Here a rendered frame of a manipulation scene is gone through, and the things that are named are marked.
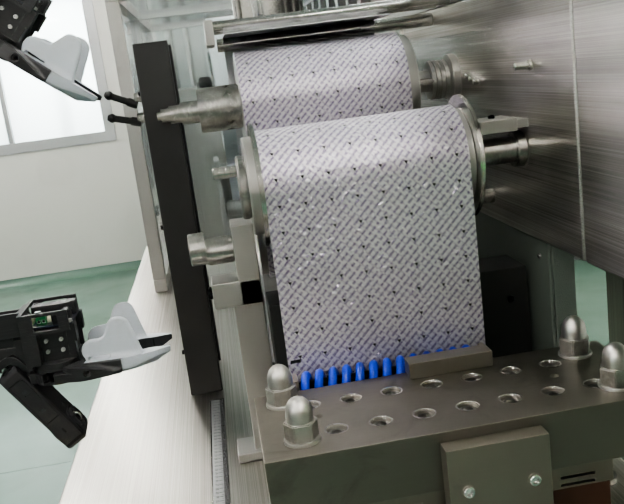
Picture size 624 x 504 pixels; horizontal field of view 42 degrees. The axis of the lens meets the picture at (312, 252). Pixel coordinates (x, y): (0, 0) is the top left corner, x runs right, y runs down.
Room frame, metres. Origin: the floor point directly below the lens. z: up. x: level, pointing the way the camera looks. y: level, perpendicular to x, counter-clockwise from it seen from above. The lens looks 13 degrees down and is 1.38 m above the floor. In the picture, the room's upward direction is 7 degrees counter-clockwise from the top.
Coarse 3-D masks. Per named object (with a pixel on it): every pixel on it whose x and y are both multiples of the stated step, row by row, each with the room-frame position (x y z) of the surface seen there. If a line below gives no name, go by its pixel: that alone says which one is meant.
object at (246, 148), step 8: (464, 120) 0.94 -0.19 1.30; (464, 128) 0.93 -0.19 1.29; (248, 144) 0.92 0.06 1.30; (472, 144) 0.92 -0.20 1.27; (248, 152) 0.91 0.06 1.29; (472, 152) 0.92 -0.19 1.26; (248, 160) 0.90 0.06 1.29; (472, 160) 0.92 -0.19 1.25; (248, 168) 0.90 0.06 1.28; (472, 168) 0.92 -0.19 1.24; (248, 176) 0.90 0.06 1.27; (256, 176) 0.90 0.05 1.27; (472, 176) 0.92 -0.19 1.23; (248, 184) 0.91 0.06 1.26; (256, 184) 0.89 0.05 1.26; (472, 184) 0.93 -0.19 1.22; (256, 192) 0.89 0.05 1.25; (256, 200) 0.89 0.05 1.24; (256, 208) 0.90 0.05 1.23; (256, 216) 0.90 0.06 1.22; (256, 224) 0.91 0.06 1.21; (256, 232) 0.92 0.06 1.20
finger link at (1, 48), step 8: (0, 40) 0.88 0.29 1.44; (0, 48) 0.88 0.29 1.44; (8, 48) 0.88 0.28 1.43; (16, 48) 0.89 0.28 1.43; (0, 56) 0.88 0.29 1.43; (8, 56) 0.88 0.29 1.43; (16, 56) 0.88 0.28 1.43; (24, 56) 0.89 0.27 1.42; (16, 64) 0.88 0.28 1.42; (24, 64) 0.88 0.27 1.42; (32, 64) 0.89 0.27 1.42; (40, 64) 0.89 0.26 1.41; (32, 72) 0.88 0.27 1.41; (40, 72) 0.89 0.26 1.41; (48, 72) 0.89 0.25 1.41; (40, 80) 0.88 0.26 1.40
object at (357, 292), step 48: (288, 240) 0.89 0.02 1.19; (336, 240) 0.90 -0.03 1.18; (384, 240) 0.90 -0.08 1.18; (432, 240) 0.91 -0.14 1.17; (288, 288) 0.89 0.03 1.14; (336, 288) 0.90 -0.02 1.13; (384, 288) 0.90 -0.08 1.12; (432, 288) 0.91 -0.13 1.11; (480, 288) 0.91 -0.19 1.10; (288, 336) 0.89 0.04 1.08; (336, 336) 0.89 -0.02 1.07; (384, 336) 0.90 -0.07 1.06; (432, 336) 0.91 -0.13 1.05; (480, 336) 0.91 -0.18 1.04
